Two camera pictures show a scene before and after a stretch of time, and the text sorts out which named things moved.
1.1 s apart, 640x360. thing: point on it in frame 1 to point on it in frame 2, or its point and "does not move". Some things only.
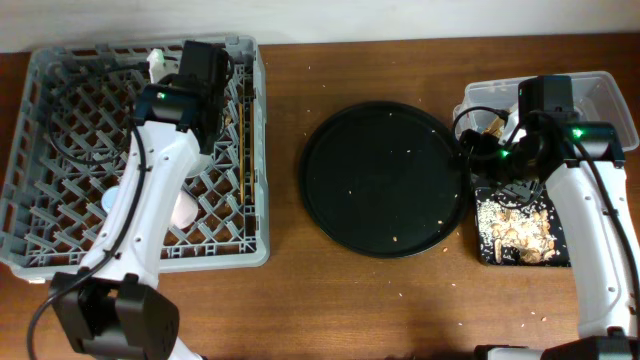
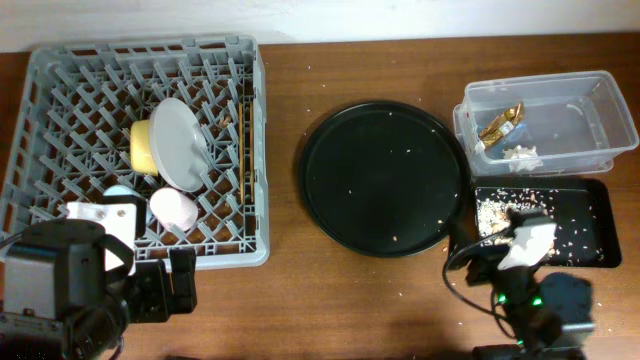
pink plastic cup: (184, 211) does not move
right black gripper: (476, 162) to (488, 256)
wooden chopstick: (241, 151) does not move
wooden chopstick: (252, 150) does not move
